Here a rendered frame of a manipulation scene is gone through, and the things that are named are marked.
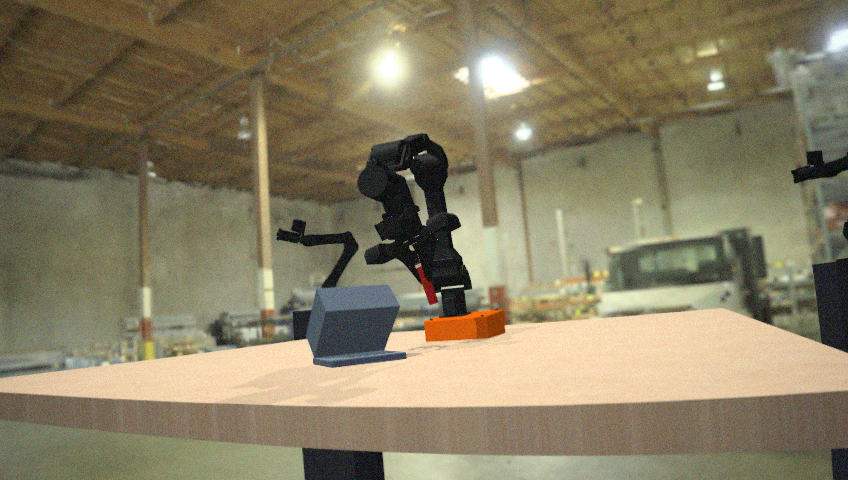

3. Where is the red peg with white band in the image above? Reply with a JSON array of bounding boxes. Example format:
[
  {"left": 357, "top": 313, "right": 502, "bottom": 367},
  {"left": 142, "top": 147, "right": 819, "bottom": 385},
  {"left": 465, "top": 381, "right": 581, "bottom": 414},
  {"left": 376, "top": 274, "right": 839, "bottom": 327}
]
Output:
[{"left": 415, "top": 262, "right": 438, "bottom": 305}]

